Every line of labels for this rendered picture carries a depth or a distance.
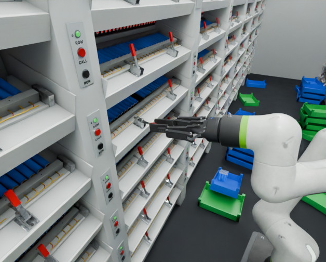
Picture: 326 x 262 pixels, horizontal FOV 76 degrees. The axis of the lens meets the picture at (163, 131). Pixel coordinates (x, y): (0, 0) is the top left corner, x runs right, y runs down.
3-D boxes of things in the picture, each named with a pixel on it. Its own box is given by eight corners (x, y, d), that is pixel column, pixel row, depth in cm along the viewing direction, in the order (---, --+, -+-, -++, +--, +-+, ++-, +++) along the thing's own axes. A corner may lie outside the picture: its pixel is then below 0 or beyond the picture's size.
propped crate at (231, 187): (217, 174, 185) (219, 166, 183) (241, 182, 177) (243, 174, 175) (209, 188, 158) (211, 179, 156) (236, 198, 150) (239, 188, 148)
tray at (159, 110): (185, 96, 110) (192, 80, 104) (112, 167, 65) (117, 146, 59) (153, 78, 114) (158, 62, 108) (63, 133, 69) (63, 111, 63)
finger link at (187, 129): (202, 134, 65) (201, 137, 64) (167, 134, 69) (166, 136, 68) (201, 123, 63) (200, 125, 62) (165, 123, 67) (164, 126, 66)
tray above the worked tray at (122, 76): (188, 59, 100) (199, 29, 91) (103, 112, 55) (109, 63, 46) (152, 41, 104) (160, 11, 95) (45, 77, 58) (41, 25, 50)
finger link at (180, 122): (201, 122, 64) (203, 120, 65) (172, 117, 70) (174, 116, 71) (202, 133, 66) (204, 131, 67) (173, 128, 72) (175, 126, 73)
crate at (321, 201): (339, 202, 160) (344, 195, 156) (329, 217, 150) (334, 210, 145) (298, 180, 180) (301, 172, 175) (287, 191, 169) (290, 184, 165)
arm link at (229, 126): (244, 107, 60) (239, 121, 53) (244, 142, 65) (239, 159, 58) (223, 106, 63) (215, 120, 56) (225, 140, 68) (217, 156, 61)
